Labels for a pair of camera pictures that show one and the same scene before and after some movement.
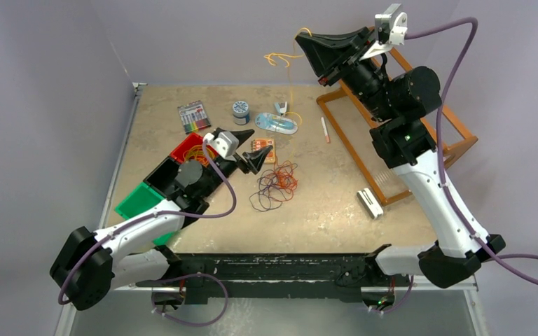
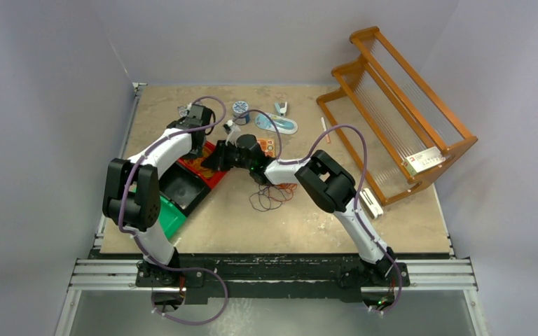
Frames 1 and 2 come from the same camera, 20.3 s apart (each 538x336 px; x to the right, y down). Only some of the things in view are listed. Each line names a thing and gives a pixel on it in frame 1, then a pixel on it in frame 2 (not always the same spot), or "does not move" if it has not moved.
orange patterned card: (258, 144) does not move
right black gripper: (336, 57) -> (218, 159)
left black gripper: (253, 160) -> (193, 154)
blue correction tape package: (276, 123) does not move
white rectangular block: (370, 204) does not move
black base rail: (274, 278) does not move
